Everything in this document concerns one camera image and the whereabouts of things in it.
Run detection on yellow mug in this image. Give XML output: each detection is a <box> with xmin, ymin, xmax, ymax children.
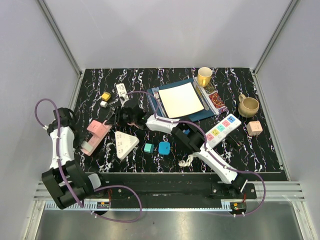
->
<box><xmin>197</xmin><ymin>67</ymin><xmax>213</xmax><ymax>88</ymax></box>

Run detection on black mounting base rail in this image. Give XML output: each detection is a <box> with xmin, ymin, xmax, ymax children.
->
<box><xmin>98</xmin><ymin>172</ymin><xmax>257</xmax><ymax>200</ymax></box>

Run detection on white square plate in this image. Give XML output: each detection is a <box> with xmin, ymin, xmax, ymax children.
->
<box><xmin>158</xmin><ymin>82</ymin><xmax>204</xmax><ymax>119</ymax></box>

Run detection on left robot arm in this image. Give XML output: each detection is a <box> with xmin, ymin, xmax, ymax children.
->
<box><xmin>41</xmin><ymin>107</ymin><xmax>108</xmax><ymax>210</ymax></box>

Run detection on white triangular power strip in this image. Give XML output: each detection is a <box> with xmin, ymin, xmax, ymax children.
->
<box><xmin>115</xmin><ymin>131</ymin><xmax>140</xmax><ymax>160</ymax></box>

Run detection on small white cube adapter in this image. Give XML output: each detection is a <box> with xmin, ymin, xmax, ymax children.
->
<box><xmin>100</xmin><ymin>100</ymin><xmax>108</xmax><ymax>108</ymax></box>

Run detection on white plug adapter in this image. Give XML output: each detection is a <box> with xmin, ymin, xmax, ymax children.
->
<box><xmin>80</xmin><ymin>141</ymin><xmax>93</xmax><ymax>156</ymax></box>

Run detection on white power strip yellow plug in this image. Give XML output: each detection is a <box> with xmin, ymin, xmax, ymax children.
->
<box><xmin>116</xmin><ymin>83</ymin><xmax>129</xmax><ymax>105</ymax></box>

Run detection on silver fork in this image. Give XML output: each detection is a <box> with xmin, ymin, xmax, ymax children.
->
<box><xmin>154</xmin><ymin>91</ymin><xmax>161</xmax><ymax>103</ymax></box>

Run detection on pink deer cube adapter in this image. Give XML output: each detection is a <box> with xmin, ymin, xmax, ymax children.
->
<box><xmin>246</xmin><ymin>121</ymin><xmax>263</xmax><ymax>136</ymax></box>

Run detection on white multicolour power strip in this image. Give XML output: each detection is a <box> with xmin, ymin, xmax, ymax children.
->
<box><xmin>206</xmin><ymin>113</ymin><xmax>242</xmax><ymax>148</ymax></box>

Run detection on light blue plug adapter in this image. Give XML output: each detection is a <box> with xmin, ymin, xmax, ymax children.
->
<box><xmin>158</xmin><ymin>141</ymin><xmax>171</xmax><ymax>156</ymax></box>

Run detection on dark blue cube adapter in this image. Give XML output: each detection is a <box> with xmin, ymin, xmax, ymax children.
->
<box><xmin>182</xmin><ymin>129</ymin><xmax>190</xmax><ymax>135</ymax></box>

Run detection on beige ceramic mug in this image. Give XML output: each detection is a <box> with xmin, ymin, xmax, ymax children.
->
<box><xmin>238</xmin><ymin>94</ymin><xmax>260</xmax><ymax>118</ymax></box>

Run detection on pink power strip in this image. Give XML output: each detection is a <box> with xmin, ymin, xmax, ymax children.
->
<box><xmin>85</xmin><ymin>123</ymin><xmax>112</xmax><ymax>156</ymax></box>

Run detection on dark blue placemat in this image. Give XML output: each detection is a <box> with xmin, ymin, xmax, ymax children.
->
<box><xmin>147</xmin><ymin>78</ymin><xmax>220</xmax><ymax>122</ymax></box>

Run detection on white knotted cord with plug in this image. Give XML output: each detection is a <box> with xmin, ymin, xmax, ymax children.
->
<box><xmin>178</xmin><ymin>154</ymin><xmax>196</xmax><ymax>168</ymax></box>

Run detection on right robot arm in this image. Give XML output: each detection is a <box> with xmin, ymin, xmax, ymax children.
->
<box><xmin>106</xmin><ymin>105</ymin><xmax>248</xmax><ymax>199</ymax></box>

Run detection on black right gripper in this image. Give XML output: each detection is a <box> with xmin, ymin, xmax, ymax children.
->
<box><xmin>106</xmin><ymin>107</ymin><xmax>137</xmax><ymax>128</ymax></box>

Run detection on patterned colourful coaster cloth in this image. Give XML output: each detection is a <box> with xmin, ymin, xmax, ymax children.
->
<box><xmin>193</xmin><ymin>77</ymin><xmax>228</xmax><ymax>116</ymax></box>

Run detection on teal small plug adapter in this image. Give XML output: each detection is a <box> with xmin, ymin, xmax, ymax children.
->
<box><xmin>143</xmin><ymin>143</ymin><xmax>155</xmax><ymax>154</ymax></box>

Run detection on yellow plug adapter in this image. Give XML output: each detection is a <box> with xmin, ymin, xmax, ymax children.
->
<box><xmin>101</xmin><ymin>92</ymin><xmax>111</xmax><ymax>102</ymax></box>

